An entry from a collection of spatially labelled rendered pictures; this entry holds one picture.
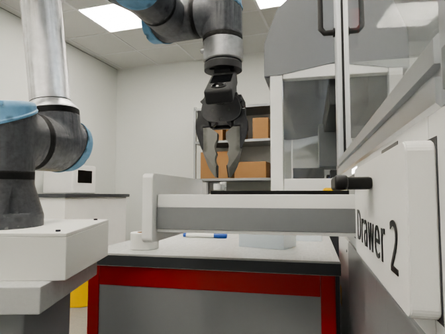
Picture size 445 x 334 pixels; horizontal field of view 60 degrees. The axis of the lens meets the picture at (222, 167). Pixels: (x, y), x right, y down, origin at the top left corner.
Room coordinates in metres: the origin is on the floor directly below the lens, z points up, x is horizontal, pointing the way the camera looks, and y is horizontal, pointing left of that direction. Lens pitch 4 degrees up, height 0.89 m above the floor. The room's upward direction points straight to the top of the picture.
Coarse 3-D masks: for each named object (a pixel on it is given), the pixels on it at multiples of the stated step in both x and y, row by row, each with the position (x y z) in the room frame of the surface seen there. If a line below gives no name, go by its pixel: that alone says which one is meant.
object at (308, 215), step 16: (160, 208) 0.63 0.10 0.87; (176, 208) 0.62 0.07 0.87; (192, 208) 0.61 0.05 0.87; (208, 208) 0.61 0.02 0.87; (224, 208) 0.60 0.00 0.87; (240, 208) 0.60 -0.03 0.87; (256, 208) 0.59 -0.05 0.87; (272, 208) 0.59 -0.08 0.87; (288, 208) 0.58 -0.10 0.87; (304, 208) 0.58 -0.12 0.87; (320, 208) 0.57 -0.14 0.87; (336, 208) 0.57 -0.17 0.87; (352, 208) 0.56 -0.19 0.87; (160, 224) 0.63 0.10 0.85; (176, 224) 0.62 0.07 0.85; (192, 224) 0.61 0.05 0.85; (208, 224) 0.61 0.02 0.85; (224, 224) 0.60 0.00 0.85; (240, 224) 0.60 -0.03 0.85; (256, 224) 0.59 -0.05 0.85; (272, 224) 0.59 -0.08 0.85; (288, 224) 0.58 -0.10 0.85; (304, 224) 0.58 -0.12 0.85; (320, 224) 0.57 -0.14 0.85; (336, 224) 0.56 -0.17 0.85; (352, 224) 0.56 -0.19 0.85
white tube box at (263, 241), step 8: (240, 240) 1.00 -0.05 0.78; (248, 240) 0.99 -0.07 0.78; (256, 240) 0.98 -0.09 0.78; (264, 240) 0.97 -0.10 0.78; (272, 240) 0.96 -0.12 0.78; (280, 240) 0.95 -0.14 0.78; (288, 240) 0.97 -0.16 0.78; (264, 248) 0.97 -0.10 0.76; (272, 248) 0.96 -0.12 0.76; (280, 248) 0.95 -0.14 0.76; (288, 248) 0.97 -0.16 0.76
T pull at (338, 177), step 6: (336, 180) 0.35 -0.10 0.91; (342, 180) 0.35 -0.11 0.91; (348, 180) 0.37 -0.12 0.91; (354, 180) 0.37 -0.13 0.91; (360, 180) 0.37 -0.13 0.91; (366, 180) 0.37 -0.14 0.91; (336, 186) 0.35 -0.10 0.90; (342, 186) 0.35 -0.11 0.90; (348, 186) 0.37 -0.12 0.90; (354, 186) 0.37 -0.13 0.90; (360, 186) 0.37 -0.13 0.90; (366, 186) 0.37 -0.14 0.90
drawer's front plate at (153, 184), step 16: (144, 176) 0.62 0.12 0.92; (160, 176) 0.64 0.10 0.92; (176, 176) 0.72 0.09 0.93; (144, 192) 0.62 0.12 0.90; (160, 192) 0.65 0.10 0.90; (176, 192) 0.72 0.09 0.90; (192, 192) 0.82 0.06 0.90; (144, 208) 0.61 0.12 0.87; (144, 224) 0.61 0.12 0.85; (144, 240) 0.62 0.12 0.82
